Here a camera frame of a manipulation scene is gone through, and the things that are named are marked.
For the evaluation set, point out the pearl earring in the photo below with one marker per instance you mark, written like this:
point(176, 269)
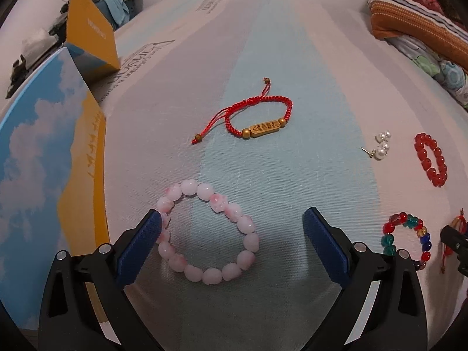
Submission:
point(382, 150)
point(382, 137)

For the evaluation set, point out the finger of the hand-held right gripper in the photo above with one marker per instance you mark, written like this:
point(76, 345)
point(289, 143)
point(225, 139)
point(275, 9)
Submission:
point(453, 241)

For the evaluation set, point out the floral blanket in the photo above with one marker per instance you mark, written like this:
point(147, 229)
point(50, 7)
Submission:
point(438, 65)

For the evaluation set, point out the sky print cardboard box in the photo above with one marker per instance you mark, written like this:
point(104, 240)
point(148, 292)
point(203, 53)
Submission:
point(36, 135)

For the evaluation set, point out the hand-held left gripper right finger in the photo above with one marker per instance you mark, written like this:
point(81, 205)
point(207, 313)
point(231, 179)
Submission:
point(325, 248)

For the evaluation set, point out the teal suitcase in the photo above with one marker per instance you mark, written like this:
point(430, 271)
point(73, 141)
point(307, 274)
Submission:
point(129, 5)

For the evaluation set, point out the folded striped blankets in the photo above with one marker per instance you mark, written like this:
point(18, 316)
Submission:
point(409, 18)

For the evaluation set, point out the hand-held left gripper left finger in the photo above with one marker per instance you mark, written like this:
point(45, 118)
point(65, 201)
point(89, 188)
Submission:
point(140, 248)

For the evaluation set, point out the light blue cloth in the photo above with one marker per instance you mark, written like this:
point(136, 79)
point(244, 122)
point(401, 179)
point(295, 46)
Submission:
point(109, 9)

